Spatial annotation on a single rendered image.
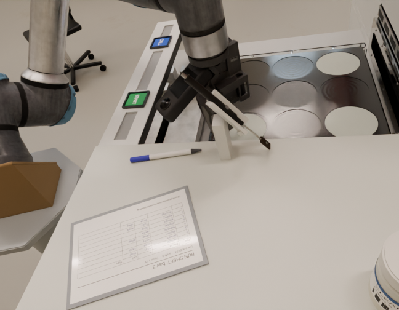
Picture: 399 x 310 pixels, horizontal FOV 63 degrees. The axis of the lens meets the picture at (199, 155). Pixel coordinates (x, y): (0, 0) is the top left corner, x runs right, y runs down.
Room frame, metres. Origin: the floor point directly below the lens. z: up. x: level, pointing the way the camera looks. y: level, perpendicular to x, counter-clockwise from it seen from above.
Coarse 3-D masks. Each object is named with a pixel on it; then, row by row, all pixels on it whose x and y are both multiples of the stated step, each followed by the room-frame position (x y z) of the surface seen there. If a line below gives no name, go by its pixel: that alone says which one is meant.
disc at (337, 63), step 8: (328, 56) 0.69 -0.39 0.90; (336, 56) 0.68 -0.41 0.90; (344, 56) 0.67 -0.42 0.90; (352, 56) 0.66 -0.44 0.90; (320, 64) 0.67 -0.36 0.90; (328, 64) 0.66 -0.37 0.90; (336, 64) 0.65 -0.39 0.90; (344, 64) 0.64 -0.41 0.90; (352, 64) 0.63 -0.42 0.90; (328, 72) 0.62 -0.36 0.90; (336, 72) 0.62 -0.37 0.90; (344, 72) 0.61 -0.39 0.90
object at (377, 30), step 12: (372, 24) 0.73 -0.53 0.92; (372, 36) 0.71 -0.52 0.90; (384, 36) 0.64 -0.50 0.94; (372, 48) 0.70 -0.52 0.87; (384, 48) 0.60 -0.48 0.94; (372, 60) 0.67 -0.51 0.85; (396, 60) 0.54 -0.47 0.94; (384, 72) 0.59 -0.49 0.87; (396, 72) 0.50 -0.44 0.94; (384, 84) 0.55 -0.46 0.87; (396, 84) 0.48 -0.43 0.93; (384, 96) 0.53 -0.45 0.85; (396, 96) 0.51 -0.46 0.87; (396, 108) 0.47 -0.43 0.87; (396, 120) 0.44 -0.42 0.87; (396, 132) 0.42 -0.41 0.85
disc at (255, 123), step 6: (246, 114) 0.57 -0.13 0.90; (252, 114) 0.56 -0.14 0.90; (252, 120) 0.54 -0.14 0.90; (258, 120) 0.54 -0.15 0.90; (252, 126) 0.52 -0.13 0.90; (258, 126) 0.52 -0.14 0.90; (264, 126) 0.51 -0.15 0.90; (234, 132) 0.52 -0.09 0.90; (258, 132) 0.50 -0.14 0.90; (264, 132) 0.49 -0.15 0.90; (234, 138) 0.50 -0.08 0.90; (240, 138) 0.50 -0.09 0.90; (246, 138) 0.49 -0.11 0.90; (252, 138) 0.49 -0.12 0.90; (258, 138) 0.48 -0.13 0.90
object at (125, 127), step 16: (160, 32) 0.98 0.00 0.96; (176, 32) 0.95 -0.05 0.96; (160, 48) 0.88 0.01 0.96; (144, 64) 0.82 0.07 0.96; (160, 64) 0.80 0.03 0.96; (144, 80) 0.75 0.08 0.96; (160, 80) 0.72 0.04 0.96; (128, 112) 0.63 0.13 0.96; (144, 112) 0.61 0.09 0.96; (112, 128) 0.59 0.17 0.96; (128, 128) 0.58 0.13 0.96; (112, 144) 0.54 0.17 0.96; (128, 144) 0.52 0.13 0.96
